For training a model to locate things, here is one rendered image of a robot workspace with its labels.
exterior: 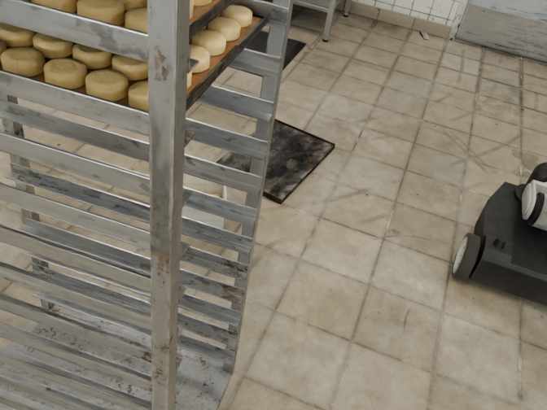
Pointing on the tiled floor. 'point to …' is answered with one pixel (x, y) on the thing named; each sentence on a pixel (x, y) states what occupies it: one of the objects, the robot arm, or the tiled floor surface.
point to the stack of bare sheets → (285, 159)
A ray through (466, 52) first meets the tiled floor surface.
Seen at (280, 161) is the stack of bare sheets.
